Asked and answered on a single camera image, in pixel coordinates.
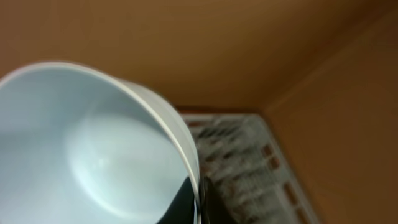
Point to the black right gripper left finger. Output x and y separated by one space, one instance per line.
182 209

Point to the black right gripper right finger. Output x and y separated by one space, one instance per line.
213 209

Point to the light blue small bowl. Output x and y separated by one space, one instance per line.
80 146

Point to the grey dishwasher rack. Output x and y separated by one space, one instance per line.
248 169

